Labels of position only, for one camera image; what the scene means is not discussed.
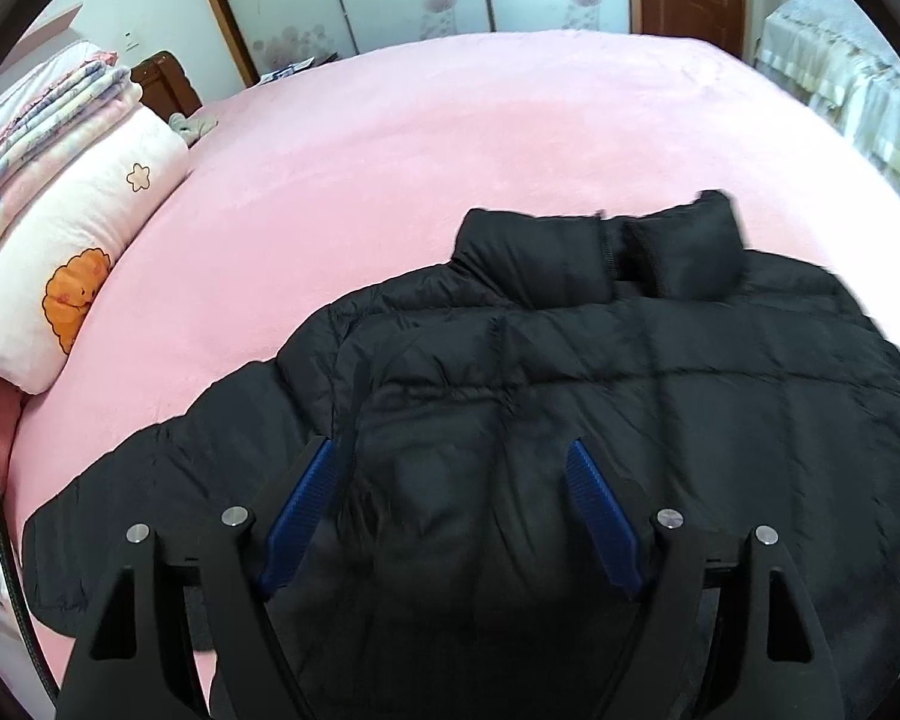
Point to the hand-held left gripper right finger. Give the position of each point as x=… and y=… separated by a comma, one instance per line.
x=600, y=517

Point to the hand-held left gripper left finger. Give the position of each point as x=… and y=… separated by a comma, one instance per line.
x=300, y=510

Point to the black puffer jacket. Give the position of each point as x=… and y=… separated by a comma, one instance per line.
x=532, y=360

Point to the white cartoon print pillow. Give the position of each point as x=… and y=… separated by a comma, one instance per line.
x=67, y=225

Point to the pink bed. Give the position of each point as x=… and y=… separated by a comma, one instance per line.
x=420, y=150

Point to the small grey cloth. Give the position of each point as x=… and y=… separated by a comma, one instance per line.
x=187, y=127

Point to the low table with papers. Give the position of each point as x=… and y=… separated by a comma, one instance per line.
x=296, y=69

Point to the brown wooden nightstand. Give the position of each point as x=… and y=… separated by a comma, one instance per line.
x=169, y=86

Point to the folded striped quilt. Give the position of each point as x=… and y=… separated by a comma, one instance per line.
x=45, y=112

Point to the pink wall shelf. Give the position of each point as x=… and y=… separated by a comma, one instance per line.
x=45, y=34

